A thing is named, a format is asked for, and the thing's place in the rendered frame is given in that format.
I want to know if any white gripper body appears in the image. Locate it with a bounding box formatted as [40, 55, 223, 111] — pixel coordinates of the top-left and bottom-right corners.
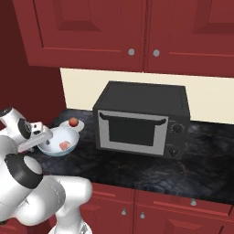
[16, 128, 54, 154]

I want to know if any white bowl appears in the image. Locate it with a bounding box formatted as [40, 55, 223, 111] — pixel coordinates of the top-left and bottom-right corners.
[37, 126, 81, 158]

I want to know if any pink steak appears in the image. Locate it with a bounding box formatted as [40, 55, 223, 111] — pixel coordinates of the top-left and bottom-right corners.
[58, 140, 72, 152]

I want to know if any red peach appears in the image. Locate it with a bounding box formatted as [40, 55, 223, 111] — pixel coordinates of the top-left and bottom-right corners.
[69, 117, 80, 128]

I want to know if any small white plate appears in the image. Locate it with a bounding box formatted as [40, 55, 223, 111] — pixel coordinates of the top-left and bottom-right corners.
[58, 119, 86, 133]

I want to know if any grey microwave door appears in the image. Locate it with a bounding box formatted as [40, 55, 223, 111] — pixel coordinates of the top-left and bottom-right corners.
[97, 110, 170, 157]

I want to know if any red base cupboard door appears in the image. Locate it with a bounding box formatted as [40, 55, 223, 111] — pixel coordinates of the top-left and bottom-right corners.
[80, 197, 135, 234]
[133, 204, 228, 234]

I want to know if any black microwave oven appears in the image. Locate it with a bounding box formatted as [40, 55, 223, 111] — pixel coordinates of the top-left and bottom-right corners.
[91, 80, 192, 161]

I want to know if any black microwave knob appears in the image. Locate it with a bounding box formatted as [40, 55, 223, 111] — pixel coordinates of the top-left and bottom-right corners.
[172, 122, 184, 134]
[168, 145, 180, 158]

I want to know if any tall red cupboard side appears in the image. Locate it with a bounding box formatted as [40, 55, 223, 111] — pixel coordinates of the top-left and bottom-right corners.
[0, 0, 68, 129]

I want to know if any red drawer front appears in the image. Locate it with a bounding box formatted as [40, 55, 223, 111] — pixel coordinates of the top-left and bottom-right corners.
[134, 189, 234, 218]
[90, 182, 137, 205]

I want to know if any black microwave door handle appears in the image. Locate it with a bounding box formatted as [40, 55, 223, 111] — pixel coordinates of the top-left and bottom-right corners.
[99, 112, 168, 127]

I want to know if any red wall cupboard door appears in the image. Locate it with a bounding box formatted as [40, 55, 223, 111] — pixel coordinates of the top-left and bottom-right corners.
[144, 0, 234, 79]
[12, 0, 148, 73]

